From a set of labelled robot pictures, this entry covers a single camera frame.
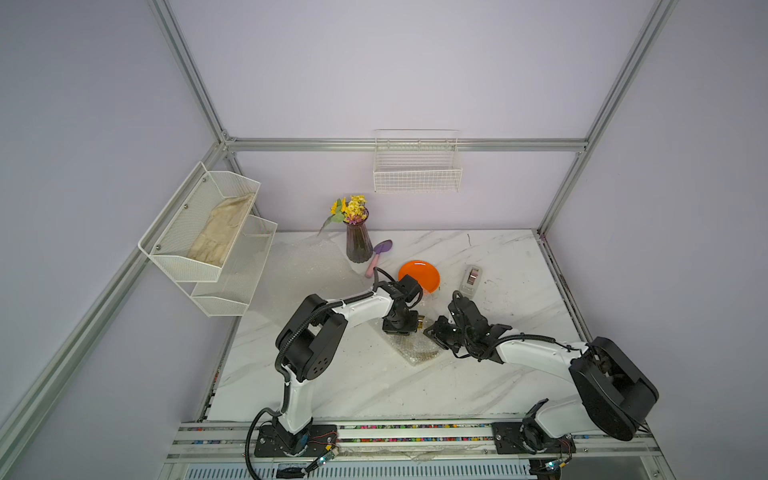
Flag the beige cloth in shelf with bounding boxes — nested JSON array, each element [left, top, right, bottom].
[[187, 194, 256, 267]]

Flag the white mesh two-tier shelf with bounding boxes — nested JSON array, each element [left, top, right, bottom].
[[138, 163, 277, 317]]

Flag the aluminium frame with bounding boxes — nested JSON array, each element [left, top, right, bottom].
[[1, 1, 677, 476]]

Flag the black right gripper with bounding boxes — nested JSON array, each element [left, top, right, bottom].
[[416, 317, 470, 352]]

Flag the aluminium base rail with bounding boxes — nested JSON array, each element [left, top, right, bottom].
[[159, 419, 674, 479]]

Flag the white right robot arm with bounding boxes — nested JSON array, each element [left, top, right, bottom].
[[424, 291, 660, 454]]

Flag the white tape dispenser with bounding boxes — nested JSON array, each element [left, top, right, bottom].
[[459, 265, 483, 298]]

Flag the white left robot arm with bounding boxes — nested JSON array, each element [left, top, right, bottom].
[[246, 267, 423, 455]]

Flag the white wire wall basket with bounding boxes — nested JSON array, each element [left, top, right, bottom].
[[373, 129, 463, 194]]

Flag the yellow artificial flowers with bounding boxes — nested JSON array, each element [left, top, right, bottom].
[[318, 195, 369, 233]]

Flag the clear bubble wrap sheet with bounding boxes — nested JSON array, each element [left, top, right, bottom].
[[373, 317, 444, 366], [253, 238, 369, 325]]

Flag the orange dinner plate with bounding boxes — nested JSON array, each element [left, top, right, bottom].
[[398, 260, 441, 294]]

